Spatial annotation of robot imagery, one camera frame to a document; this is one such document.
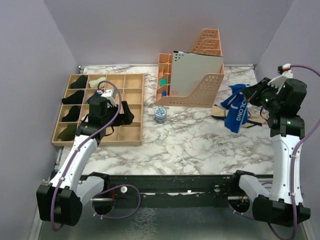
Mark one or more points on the pale green rolled sock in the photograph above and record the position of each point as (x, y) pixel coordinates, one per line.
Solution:
(94, 83)

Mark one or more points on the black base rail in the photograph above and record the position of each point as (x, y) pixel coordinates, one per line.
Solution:
(172, 191)

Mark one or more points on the black rolled sock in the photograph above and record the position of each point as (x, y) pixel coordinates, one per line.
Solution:
(73, 114)
(80, 83)
(73, 97)

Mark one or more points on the navy rolled sock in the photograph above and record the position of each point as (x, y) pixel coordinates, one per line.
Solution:
(93, 96)

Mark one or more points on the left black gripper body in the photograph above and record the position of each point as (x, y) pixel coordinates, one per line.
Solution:
(111, 112)

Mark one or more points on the dark green rolled sock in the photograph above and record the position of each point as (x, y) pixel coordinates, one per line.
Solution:
(68, 134)

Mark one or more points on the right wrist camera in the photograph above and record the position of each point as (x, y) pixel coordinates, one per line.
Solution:
(285, 73)

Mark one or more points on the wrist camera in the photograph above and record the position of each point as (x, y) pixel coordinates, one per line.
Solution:
(108, 95)
(285, 73)

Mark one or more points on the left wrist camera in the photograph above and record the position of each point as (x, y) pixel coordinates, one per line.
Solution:
(108, 95)

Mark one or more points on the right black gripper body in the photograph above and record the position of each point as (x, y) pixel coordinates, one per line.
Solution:
(268, 96)

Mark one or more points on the blue boxer underwear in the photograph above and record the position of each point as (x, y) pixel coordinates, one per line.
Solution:
(237, 107)

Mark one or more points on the beige underwear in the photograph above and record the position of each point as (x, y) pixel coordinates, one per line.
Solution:
(253, 119)

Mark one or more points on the blue patterned round tin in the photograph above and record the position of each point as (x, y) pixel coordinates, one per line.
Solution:
(160, 115)

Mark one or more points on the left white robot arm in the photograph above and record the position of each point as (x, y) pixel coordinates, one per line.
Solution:
(63, 198)

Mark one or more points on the wooden compartment tray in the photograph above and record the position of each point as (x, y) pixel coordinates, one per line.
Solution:
(84, 89)

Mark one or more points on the black rolled sock top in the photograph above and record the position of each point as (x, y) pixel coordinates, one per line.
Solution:
(80, 83)

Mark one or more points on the grey white folder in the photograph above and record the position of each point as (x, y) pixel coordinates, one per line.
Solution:
(188, 69)

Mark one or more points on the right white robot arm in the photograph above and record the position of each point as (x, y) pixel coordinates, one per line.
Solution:
(283, 203)

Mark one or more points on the peach file organizer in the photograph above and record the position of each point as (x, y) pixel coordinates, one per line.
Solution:
(204, 94)

